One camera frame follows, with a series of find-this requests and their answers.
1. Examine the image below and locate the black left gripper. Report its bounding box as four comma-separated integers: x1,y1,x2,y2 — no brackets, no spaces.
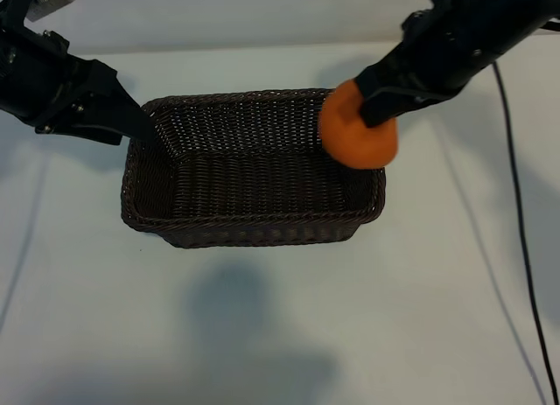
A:
0,28,161,146

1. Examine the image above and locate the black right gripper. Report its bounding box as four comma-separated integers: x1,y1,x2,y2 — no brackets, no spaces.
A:
354,2,522,129

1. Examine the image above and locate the orange fruit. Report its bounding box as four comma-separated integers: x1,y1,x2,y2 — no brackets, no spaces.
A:
318,79,400,170

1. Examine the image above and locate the dark brown wicker basket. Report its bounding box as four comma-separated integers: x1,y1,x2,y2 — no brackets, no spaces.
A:
121,88,388,248

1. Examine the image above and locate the black cable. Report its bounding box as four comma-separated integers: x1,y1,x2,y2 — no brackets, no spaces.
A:
492,61,560,405

